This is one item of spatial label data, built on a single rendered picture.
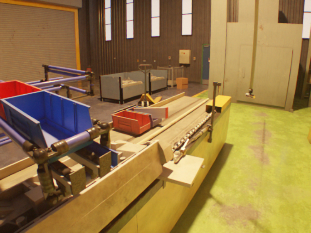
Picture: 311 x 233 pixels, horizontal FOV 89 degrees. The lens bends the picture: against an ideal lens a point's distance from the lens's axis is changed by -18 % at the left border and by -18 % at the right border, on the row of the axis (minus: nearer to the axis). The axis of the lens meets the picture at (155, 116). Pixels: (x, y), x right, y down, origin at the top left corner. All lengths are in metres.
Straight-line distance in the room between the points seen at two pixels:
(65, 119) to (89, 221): 0.38
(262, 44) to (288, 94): 1.71
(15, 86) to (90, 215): 0.71
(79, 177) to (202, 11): 10.42
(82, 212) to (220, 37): 6.20
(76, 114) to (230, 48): 6.08
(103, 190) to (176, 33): 10.54
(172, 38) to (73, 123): 10.59
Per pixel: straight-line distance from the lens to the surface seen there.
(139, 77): 6.94
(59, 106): 0.69
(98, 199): 0.77
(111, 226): 0.90
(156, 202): 1.21
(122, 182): 0.85
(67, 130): 0.68
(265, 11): 7.74
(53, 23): 12.60
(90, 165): 0.57
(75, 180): 0.49
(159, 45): 11.47
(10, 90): 1.06
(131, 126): 1.75
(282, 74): 6.35
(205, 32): 10.45
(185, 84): 8.68
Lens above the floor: 1.45
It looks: 18 degrees down
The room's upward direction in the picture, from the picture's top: straight up
